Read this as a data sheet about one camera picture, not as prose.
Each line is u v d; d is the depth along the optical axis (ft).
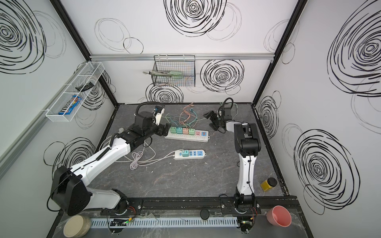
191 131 3.16
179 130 3.15
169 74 2.98
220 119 3.04
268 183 2.41
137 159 2.91
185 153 2.80
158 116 2.31
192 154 2.92
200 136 3.23
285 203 2.48
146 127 2.04
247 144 1.93
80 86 2.52
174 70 4.06
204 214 2.36
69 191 1.31
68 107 2.32
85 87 2.52
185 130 3.15
